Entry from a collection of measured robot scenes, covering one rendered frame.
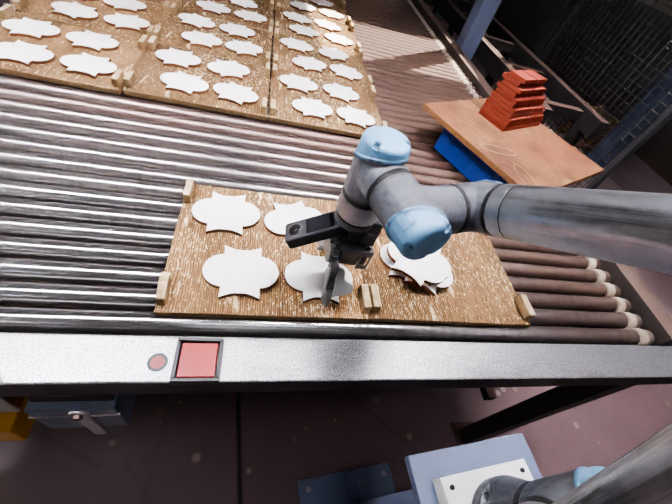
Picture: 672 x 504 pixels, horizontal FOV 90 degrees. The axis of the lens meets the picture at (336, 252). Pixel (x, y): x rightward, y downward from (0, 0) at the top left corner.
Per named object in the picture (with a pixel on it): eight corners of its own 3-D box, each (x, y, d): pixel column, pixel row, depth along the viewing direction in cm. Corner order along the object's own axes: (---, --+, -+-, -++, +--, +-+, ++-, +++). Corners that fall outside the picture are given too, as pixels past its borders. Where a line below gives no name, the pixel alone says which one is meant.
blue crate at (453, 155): (539, 185, 128) (558, 164, 121) (491, 202, 113) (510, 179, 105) (481, 137, 142) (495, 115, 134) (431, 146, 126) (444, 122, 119)
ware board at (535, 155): (601, 173, 125) (605, 169, 123) (529, 201, 100) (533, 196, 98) (501, 100, 147) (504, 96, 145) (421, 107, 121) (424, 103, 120)
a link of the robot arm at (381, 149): (380, 158, 44) (353, 120, 48) (355, 217, 52) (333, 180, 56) (427, 155, 47) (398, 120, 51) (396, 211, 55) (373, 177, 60)
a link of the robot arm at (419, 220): (485, 218, 44) (439, 165, 50) (419, 229, 39) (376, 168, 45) (454, 255, 50) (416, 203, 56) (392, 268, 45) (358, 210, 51)
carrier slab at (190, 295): (367, 322, 72) (370, 319, 71) (154, 316, 61) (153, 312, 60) (347, 207, 93) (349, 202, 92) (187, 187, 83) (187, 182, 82)
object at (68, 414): (132, 436, 69) (110, 413, 56) (52, 440, 66) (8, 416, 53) (146, 380, 76) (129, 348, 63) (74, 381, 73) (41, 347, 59)
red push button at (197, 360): (214, 379, 58) (214, 376, 57) (176, 380, 56) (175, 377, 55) (218, 346, 61) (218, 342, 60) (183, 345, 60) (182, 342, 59)
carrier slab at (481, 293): (527, 328, 82) (531, 324, 81) (368, 321, 72) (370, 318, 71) (477, 222, 104) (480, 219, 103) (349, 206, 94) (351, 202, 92)
